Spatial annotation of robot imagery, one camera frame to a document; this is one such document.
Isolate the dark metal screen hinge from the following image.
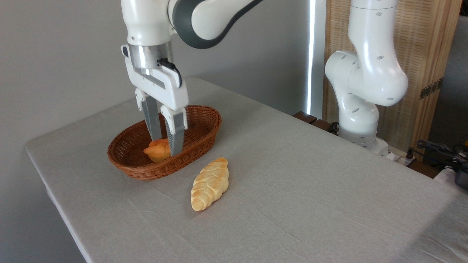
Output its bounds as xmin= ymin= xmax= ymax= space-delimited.
xmin=419 ymin=77 xmax=444 ymax=100

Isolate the dark brown wooden block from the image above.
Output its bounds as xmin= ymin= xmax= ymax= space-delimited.
xmin=292 ymin=111 xmax=339 ymax=135

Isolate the black cable bundle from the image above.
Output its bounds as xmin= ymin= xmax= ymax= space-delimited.
xmin=407 ymin=140 xmax=468 ymax=173

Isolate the brown wicker oval basket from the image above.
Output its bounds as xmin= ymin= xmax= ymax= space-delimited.
xmin=107 ymin=105 xmax=222 ymax=181

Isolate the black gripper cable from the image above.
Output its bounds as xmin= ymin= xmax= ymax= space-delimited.
xmin=158 ymin=58 xmax=182 ymax=88

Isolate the pale braided bread loaf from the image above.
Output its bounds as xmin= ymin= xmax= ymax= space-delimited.
xmin=190 ymin=156 xmax=230 ymax=212

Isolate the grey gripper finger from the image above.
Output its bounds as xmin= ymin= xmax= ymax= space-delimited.
xmin=135 ymin=88 xmax=163 ymax=141
xmin=160 ymin=105 xmax=189 ymax=157

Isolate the white vertical frame strip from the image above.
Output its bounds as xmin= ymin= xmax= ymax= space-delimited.
xmin=306 ymin=0 xmax=327 ymax=118

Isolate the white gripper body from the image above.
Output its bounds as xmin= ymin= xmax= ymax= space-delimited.
xmin=121 ymin=44 xmax=189 ymax=111

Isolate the orange round bread roll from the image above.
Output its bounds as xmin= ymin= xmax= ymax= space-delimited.
xmin=143 ymin=138 xmax=172 ymax=163

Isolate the grey tablecloth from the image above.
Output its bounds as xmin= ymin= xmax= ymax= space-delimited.
xmin=24 ymin=77 xmax=468 ymax=263

